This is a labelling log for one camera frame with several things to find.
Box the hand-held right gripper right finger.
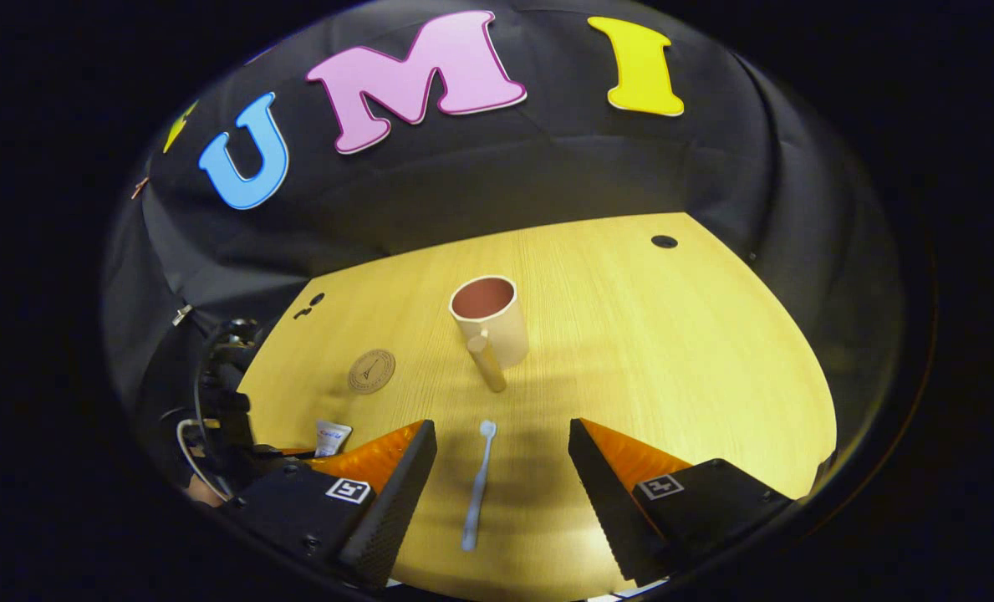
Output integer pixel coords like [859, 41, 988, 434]
[568, 418, 794, 586]

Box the beige cup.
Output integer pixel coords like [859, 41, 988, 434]
[449, 275, 531, 394]

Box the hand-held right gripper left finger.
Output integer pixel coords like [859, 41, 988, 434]
[225, 420, 438, 590]

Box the round brown coaster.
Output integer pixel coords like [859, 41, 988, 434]
[348, 349, 396, 395]

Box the white cable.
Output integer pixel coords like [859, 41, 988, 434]
[176, 417, 215, 499]

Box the white toothbrush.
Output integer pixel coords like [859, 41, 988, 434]
[461, 420, 497, 553]

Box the white toothpaste tube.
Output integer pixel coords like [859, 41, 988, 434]
[313, 420, 353, 458]

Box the wooden desktop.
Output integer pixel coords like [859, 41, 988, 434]
[237, 212, 838, 602]

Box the black backdrop cloth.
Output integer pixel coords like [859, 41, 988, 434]
[102, 0, 907, 469]

